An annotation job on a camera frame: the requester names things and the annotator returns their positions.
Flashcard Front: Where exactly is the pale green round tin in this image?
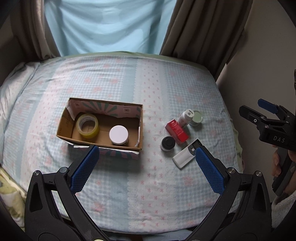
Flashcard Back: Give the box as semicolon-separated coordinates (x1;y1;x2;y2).
189;110;203;126

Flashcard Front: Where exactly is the white pill bottle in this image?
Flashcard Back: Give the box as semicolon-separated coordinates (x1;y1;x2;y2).
177;109;194;128

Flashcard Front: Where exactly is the black lidded small jar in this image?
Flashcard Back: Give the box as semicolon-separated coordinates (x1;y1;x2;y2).
161;136;176;152

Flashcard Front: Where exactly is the yellow tape roll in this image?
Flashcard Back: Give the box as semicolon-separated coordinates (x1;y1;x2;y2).
76;113;100;139

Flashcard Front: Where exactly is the white lidded round jar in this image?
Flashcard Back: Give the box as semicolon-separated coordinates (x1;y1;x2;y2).
109;125;129;146

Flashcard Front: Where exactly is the person right hand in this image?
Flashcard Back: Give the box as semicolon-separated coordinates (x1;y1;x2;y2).
271;149;295;177

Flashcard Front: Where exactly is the white electronic thermometer device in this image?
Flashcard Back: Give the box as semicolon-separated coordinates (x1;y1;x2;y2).
172;138;202;169

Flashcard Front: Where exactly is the red carton box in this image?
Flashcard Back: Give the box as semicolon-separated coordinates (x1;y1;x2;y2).
165;120;189;145

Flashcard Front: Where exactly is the brown drape curtain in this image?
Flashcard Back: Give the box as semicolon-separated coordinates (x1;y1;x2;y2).
160;1;253;79

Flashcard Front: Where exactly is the brown cardboard box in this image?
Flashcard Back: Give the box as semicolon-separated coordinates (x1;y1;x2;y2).
57;98;144;160

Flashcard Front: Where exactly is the checked floral bed sheet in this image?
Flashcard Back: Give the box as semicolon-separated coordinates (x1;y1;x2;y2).
1;54;242;234

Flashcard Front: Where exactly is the light blue sheer curtain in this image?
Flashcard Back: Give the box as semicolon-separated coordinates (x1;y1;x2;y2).
44;1;176;56

